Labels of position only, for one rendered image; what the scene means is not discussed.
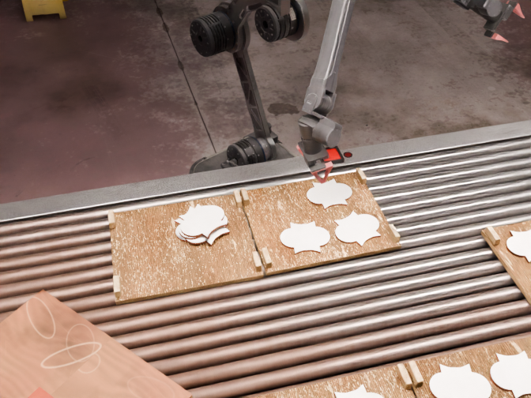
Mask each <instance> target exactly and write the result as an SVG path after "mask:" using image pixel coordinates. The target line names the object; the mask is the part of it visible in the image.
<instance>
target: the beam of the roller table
mask: <svg viewBox="0 0 531 398"><path fill-rule="evenodd" d="M530 137H531V120H526V121H521V122H512V123H507V124H502V125H497V126H487V127H482V128H477V129H471V130H462V131H457V132H452V133H443V134H437V135H432V136H427V137H418V138H413V139H408V140H402V141H393V142H387V143H382V144H377V145H368V146H363V147H358V148H348V149H343V150H340V151H341V154H342V156H343V157H344V155H343V154H344V153H345V152H350V153H352V157H350V158H347V157H344V159H345V161H344V162H343V163H337V164H333V168H332V170H337V169H342V168H347V167H356V166H361V165H366V164H371V163H380V162H385V161H390V160H399V159H404V158H409V157H414V156H423V155H428V154H433V153H438V152H447V151H452V150H457V149H462V148H471V147H476V146H481V145H490V144H495V143H500V142H505V141H514V140H519V139H524V138H530ZM332 170H331V171H332ZM308 174H311V172H310V169H309V167H308V166H307V164H306V162H305V160H304V158H303V156H298V157H293V158H288V159H282V160H274V161H269V162H263V163H254V164H248V165H243V166H238V167H229V168H224V169H219V170H213V171H204V172H198V173H193V174H188V175H179V176H174V177H169V178H159V179H154V180H149V181H144V182H135V183H129V184H124V185H119V186H109V187H104V188H99V189H94V190H85V191H80V192H74V193H65V194H59V195H54V196H49V197H40V198H35V199H30V200H24V201H15V202H10V203H5V204H0V225H1V224H7V223H16V222H21V221H26V220H34V219H39V218H44V217H49V216H58V215H63V214H68V213H74V212H83V211H88V210H93V209H98V208H106V207H111V206H116V205H125V204H130V203H135V202H141V201H150V200H155V199H160V198H165V197H174V196H179V195H183V194H189V193H197V192H203V191H208V190H217V189H222V188H227V187H232V186H241V185H246V184H251V183H256V182H264V181H270V180H275V179H280V178H289V177H294V176H299V175H308Z"/></svg>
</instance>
